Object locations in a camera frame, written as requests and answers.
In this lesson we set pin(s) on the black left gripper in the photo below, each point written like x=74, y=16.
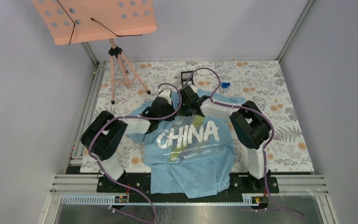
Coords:
x=172, y=111

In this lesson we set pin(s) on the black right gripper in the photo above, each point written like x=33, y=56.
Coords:
x=181, y=111

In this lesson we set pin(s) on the black square brooch box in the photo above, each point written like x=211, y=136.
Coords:
x=186, y=77

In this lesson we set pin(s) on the light blue printed t-shirt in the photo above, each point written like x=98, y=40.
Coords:
x=194, y=143

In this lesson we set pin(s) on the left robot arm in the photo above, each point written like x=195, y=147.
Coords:
x=103, y=136

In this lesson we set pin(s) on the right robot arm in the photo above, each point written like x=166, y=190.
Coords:
x=251, y=126

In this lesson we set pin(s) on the small blue plastic piece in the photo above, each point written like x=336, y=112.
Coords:
x=225, y=85

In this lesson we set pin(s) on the floral patterned table mat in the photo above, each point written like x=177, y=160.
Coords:
x=259, y=81

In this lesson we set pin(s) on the pink music stand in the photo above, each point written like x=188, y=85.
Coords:
x=78, y=21

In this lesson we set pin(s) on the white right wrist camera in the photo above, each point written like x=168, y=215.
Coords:
x=194, y=88

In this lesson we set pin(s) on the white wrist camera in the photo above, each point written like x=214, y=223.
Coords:
x=166, y=94
x=194, y=88

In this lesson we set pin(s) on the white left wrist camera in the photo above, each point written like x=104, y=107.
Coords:
x=166, y=94

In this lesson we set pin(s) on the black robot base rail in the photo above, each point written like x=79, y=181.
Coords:
x=163, y=182

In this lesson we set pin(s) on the slotted white cable duct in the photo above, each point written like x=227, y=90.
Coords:
x=176, y=200

